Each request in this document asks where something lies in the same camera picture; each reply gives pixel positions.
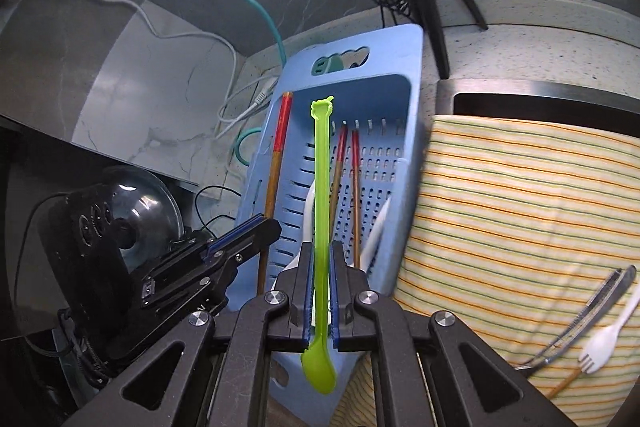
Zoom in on yellow striped cloth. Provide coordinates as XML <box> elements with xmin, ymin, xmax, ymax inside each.
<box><xmin>340</xmin><ymin>114</ymin><xmax>640</xmax><ymax>427</ymax></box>

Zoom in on red-tipped wooden chopstick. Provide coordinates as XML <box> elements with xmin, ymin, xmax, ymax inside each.
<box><xmin>349</xmin><ymin>129</ymin><xmax>362</xmax><ymax>269</ymax></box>
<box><xmin>256</xmin><ymin>91</ymin><xmax>295</xmax><ymax>296</ymax></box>
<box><xmin>327</xmin><ymin>124</ymin><xmax>349</xmax><ymax>234</ymax></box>

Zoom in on white spoon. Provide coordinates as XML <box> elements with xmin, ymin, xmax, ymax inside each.
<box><xmin>281</xmin><ymin>183</ymin><xmax>319</xmax><ymax>274</ymax></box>

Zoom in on green plastic spoon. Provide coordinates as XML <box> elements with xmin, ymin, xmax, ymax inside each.
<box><xmin>300</xmin><ymin>96</ymin><xmax>339</xmax><ymax>395</ymax></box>

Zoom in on blue plastic drain basket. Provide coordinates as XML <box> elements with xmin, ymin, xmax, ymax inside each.
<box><xmin>233</xmin><ymin>25</ymin><xmax>425</xmax><ymax>414</ymax></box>

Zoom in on white cable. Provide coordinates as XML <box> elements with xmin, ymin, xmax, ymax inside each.
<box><xmin>54</xmin><ymin>0</ymin><xmax>280</xmax><ymax>138</ymax></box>

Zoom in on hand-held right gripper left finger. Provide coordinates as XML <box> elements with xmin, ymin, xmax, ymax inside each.
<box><xmin>62</xmin><ymin>241</ymin><xmax>315</xmax><ymax>427</ymax></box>

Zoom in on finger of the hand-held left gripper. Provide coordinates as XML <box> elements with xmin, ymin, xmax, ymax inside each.
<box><xmin>206</xmin><ymin>213</ymin><xmax>283</xmax><ymax>267</ymax></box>

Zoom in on white plastic fork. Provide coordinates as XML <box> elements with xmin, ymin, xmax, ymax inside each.
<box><xmin>578</xmin><ymin>265</ymin><xmax>637</xmax><ymax>376</ymax></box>

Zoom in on plain wooden chopstick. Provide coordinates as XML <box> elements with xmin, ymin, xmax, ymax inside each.
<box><xmin>544</xmin><ymin>368</ymin><xmax>584</xmax><ymax>401</ymax></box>

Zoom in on metal tongs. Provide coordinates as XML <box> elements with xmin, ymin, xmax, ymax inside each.
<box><xmin>514</xmin><ymin>269</ymin><xmax>632</xmax><ymax>371</ymax></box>

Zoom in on white plastic utensil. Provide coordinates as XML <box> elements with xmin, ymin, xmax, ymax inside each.
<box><xmin>359</xmin><ymin>196</ymin><xmax>394</xmax><ymax>271</ymax></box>

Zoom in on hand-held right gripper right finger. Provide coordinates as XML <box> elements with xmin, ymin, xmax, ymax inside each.
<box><xmin>327</xmin><ymin>241</ymin><xmax>577</xmax><ymax>427</ymax></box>

